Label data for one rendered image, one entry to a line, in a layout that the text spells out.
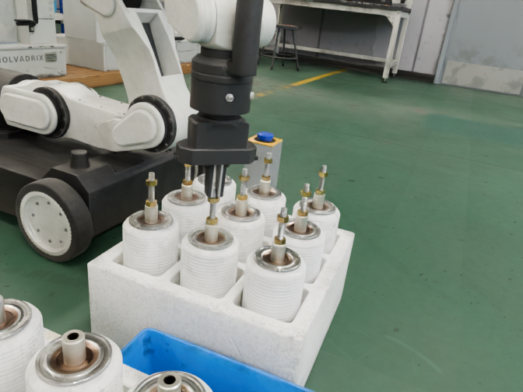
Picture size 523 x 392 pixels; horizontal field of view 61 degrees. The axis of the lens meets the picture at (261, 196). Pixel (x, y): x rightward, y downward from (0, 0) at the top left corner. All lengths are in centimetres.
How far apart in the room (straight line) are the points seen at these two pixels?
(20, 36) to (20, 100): 174
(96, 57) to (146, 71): 230
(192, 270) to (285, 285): 15
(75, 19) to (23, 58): 71
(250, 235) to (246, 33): 38
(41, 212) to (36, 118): 31
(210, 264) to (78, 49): 294
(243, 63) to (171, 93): 55
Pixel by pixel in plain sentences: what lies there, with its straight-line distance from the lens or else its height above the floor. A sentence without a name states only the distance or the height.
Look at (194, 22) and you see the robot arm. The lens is 60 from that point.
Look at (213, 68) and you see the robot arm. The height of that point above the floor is 53.
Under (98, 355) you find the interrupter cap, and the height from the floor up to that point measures 25.
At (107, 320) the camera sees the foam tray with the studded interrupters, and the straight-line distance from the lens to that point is 86.
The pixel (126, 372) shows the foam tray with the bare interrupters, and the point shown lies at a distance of 61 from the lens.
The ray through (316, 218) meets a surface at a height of 25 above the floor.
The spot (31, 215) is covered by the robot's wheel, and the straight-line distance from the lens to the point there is 119.
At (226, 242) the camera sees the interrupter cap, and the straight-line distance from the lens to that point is 73.
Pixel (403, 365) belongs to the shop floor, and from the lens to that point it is 97.
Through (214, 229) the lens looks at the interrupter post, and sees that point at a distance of 72.
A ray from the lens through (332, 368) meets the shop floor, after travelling 91.
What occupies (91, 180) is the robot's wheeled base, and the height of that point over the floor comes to 19.
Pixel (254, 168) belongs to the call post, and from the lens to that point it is 108.
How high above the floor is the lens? 61
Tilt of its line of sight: 23 degrees down
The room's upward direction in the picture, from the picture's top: 7 degrees clockwise
